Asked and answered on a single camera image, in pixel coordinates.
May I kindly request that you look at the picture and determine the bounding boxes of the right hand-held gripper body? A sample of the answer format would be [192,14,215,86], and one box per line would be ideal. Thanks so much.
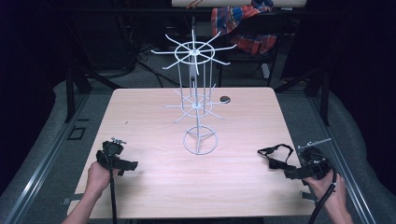
[297,137,339,182]

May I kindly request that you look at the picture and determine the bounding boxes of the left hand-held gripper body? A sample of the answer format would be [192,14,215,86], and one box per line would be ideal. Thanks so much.
[95,136,128,171]

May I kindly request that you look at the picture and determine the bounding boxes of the black strap with buckle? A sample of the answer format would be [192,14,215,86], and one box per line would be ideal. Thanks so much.
[257,143,297,171]

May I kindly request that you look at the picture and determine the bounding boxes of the person's left hand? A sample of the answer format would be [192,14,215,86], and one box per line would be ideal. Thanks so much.
[85,161,121,198]

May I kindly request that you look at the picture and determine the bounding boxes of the person's right hand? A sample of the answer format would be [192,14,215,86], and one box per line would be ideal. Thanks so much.
[302,170,347,214]

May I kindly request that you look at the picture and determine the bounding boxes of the black chair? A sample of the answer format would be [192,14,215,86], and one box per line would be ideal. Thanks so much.
[217,12,296,89]

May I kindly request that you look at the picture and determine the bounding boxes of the plaid cloth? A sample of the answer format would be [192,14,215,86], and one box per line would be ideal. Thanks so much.
[210,0,278,56]

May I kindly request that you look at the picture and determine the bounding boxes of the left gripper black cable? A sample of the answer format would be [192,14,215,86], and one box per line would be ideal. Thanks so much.
[104,146,119,224]

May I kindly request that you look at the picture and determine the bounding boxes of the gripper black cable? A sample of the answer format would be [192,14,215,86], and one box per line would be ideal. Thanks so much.
[307,154,340,224]
[104,146,119,224]

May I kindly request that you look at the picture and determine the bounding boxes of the aluminium rail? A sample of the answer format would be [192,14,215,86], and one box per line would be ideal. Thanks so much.
[2,92,92,224]
[309,92,378,224]

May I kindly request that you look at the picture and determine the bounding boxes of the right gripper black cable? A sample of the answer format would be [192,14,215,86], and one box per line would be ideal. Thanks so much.
[307,154,340,224]

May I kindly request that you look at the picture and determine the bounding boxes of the black metal frame leg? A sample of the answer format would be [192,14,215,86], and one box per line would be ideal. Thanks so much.
[274,66,332,127]
[63,59,123,124]

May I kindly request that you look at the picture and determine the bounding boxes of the white wire rotating rack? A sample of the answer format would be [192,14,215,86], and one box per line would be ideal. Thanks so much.
[150,29,238,156]

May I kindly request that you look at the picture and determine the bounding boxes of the black floor cables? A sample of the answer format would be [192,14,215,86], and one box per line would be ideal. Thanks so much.
[118,43,182,89]

